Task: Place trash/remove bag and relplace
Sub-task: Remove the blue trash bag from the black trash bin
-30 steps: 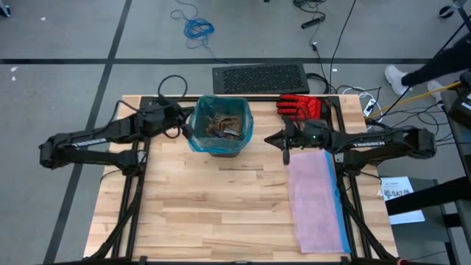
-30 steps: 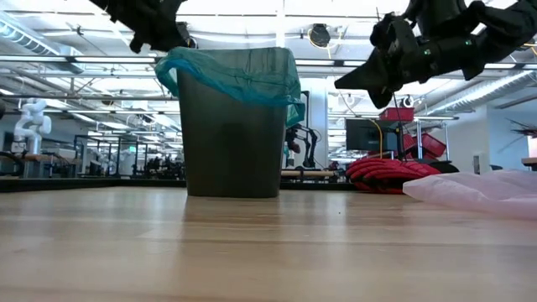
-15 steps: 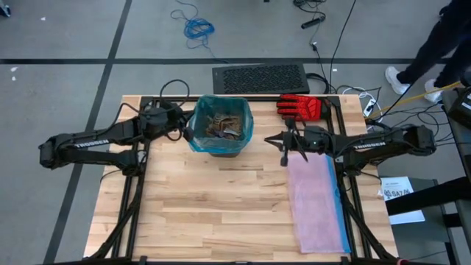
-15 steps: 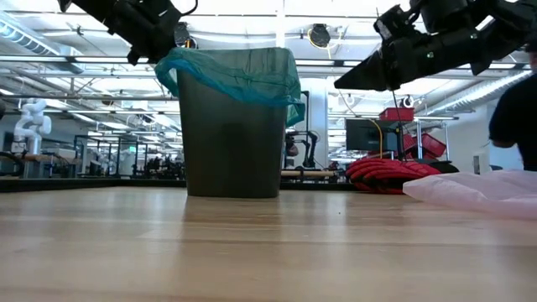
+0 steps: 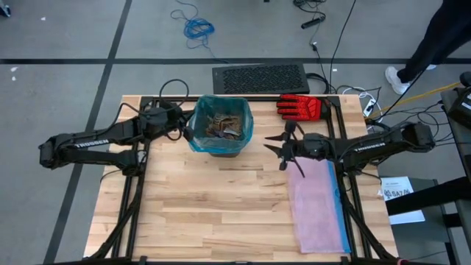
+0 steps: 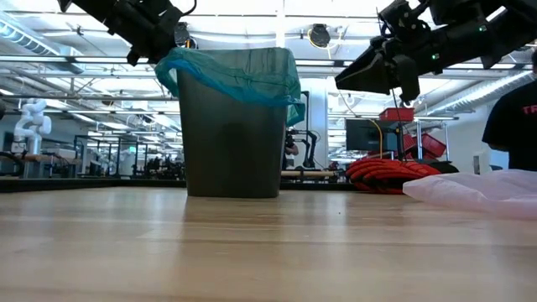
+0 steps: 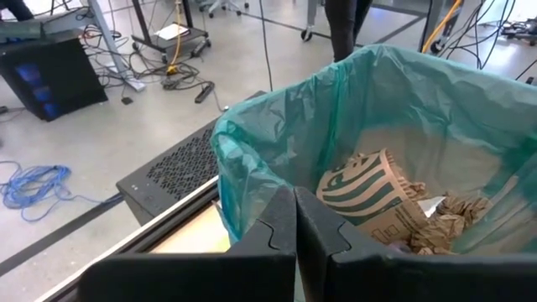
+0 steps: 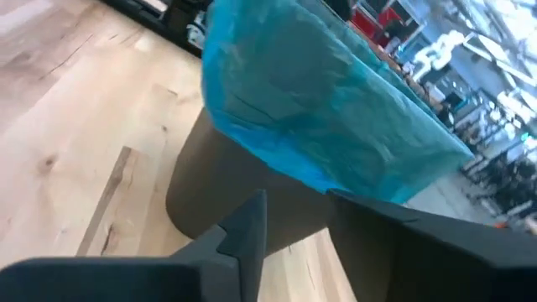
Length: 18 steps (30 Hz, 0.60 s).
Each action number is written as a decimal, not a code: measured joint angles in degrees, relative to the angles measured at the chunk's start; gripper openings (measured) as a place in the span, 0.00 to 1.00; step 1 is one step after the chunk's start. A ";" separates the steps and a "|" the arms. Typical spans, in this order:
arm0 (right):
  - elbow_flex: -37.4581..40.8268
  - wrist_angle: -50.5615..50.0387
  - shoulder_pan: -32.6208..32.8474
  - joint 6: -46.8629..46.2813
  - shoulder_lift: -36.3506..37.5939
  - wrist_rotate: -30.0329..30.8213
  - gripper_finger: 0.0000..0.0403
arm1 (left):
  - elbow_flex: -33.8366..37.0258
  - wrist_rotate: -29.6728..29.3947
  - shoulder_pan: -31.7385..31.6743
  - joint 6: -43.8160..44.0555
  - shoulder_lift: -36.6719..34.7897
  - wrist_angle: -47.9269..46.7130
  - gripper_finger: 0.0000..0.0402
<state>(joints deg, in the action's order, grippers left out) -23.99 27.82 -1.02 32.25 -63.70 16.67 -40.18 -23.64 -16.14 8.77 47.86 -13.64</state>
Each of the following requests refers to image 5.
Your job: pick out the pink plastic trash bag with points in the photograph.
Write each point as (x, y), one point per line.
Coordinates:
(316, 206)

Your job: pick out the white printed paper sheet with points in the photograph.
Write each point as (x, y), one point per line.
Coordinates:
(399, 186)

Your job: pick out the blue plastic trash bag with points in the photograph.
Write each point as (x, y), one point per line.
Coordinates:
(198, 140)

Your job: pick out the black side table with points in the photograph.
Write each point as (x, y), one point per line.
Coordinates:
(441, 195)

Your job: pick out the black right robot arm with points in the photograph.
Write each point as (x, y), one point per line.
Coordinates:
(368, 149)

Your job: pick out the black perforated computer case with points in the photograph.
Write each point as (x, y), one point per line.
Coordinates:
(261, 79)

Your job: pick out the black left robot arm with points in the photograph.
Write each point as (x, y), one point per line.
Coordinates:
(92, 141)

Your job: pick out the crushed brown paper cup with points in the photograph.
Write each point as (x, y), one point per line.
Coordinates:
(219, 120)

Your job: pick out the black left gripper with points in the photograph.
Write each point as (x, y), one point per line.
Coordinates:
(158, 121)

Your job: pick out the white power strip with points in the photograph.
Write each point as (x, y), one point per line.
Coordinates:
(369, 107)

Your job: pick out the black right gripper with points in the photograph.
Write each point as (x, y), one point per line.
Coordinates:
(312, 147)

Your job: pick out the person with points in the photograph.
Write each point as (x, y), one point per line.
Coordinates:
(441, 29)

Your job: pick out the red work glove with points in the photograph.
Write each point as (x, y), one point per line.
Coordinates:
(300, 107)

